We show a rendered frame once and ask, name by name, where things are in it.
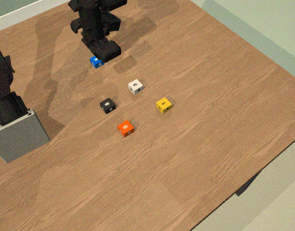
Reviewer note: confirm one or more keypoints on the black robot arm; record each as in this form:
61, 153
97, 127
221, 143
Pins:
90, 11

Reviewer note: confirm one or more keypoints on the blue block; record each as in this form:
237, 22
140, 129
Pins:
95, 62

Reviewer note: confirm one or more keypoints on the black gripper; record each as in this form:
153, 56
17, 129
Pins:
94, 38

